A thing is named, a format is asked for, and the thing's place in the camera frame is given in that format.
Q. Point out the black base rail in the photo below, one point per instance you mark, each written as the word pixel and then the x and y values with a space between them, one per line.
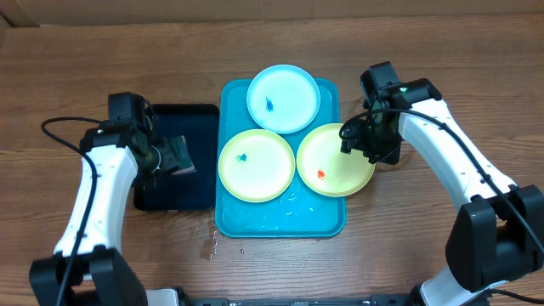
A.
pixel 297 302

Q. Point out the turquoise plastic tray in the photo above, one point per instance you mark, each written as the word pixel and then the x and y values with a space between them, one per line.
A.
pixel 298 212

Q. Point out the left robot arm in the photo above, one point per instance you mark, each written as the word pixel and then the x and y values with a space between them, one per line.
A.
pixel 87 267

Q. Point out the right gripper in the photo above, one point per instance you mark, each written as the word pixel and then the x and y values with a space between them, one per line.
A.
pixel 356 141

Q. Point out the black water tray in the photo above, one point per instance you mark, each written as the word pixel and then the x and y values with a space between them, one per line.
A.
pixel 196 191

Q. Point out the light blue plate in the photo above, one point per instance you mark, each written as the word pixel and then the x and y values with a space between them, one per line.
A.
pixel 283 99

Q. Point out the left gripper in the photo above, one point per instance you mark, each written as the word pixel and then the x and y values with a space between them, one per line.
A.
pixel 146 179

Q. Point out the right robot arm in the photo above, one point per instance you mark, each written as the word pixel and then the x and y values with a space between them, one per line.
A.
pixel 498 233

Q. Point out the yellow-green plate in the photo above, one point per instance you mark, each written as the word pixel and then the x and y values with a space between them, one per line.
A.
pixel 256 165
pixel 325 169

